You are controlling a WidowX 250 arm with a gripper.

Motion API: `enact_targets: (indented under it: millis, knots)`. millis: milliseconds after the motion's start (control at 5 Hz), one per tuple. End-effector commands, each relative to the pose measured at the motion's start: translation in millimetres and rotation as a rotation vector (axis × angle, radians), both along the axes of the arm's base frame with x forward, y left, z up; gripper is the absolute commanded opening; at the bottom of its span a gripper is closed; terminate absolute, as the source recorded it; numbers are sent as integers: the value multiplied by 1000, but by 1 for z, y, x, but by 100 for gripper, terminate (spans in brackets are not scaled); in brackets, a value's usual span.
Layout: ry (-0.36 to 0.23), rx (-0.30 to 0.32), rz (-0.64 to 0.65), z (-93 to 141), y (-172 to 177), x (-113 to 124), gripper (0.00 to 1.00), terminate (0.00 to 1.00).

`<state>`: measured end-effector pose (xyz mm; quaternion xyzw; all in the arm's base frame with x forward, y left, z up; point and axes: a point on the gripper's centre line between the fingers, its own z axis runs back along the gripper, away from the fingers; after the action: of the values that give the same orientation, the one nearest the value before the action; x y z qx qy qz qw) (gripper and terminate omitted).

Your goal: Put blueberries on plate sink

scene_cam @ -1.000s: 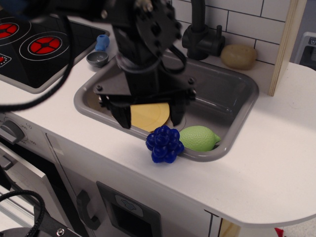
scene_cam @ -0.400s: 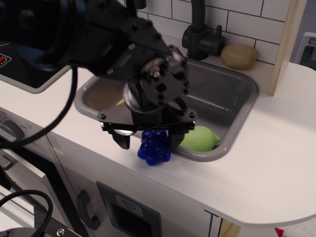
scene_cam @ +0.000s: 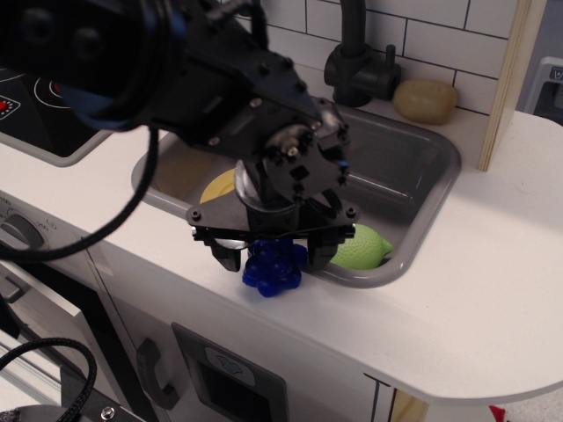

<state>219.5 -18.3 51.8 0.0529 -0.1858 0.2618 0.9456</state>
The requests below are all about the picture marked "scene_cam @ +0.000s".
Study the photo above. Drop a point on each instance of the black toy stovetop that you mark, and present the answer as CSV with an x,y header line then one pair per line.
x,y
35,120

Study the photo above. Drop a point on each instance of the white oven door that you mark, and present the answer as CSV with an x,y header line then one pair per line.
x,y
48,304

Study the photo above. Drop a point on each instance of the blue toy blueberry cluster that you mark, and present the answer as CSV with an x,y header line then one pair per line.
x,y
274,266

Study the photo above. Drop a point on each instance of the black toy faucet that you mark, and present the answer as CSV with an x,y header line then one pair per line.
x,y
354,71

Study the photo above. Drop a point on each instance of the grey plastic sink basin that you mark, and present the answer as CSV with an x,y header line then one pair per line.
x,y
400,177

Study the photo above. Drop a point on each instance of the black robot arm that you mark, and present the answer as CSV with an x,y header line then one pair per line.
x,y
203,71

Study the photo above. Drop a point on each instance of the light wooden side panel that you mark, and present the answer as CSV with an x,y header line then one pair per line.
x,y
521,42

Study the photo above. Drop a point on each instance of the yellow toy plate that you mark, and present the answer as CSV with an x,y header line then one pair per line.
x,y
219,186

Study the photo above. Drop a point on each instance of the grey dishwasher control panel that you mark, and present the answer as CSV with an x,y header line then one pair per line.
x,y
233,386

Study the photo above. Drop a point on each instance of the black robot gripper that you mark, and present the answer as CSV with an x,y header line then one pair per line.
x,y
236,219

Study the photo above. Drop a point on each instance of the grey cabinet door handle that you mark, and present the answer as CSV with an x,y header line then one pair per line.
x,y
147,358

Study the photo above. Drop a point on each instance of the beige toy potato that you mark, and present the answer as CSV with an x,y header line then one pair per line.
x,y
425,101

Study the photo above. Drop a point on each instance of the grey oven knob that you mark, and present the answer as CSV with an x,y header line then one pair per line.
x,y
18,234

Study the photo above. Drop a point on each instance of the green toy lime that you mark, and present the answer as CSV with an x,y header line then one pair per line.
x,y
365,251

